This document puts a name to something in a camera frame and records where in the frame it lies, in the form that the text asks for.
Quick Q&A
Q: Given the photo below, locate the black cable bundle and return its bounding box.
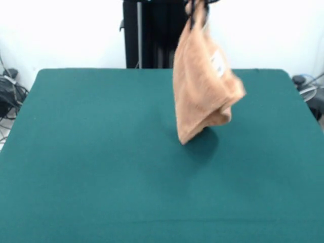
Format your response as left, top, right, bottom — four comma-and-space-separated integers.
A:
0, 75, 30, 121

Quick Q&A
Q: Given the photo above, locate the dark green table cloth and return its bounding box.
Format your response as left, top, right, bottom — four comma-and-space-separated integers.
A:
0, 68, 324, 243

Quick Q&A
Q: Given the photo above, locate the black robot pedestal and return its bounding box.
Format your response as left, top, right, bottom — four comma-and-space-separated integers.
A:
119, 0, 193, 69

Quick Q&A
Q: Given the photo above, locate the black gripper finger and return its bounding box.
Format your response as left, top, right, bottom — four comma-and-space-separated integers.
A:
201, 4, 212, 26
188, 0, 198, 28

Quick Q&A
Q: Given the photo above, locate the tan terry towel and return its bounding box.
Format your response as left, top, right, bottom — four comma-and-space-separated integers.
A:
173, 0, 248, 145

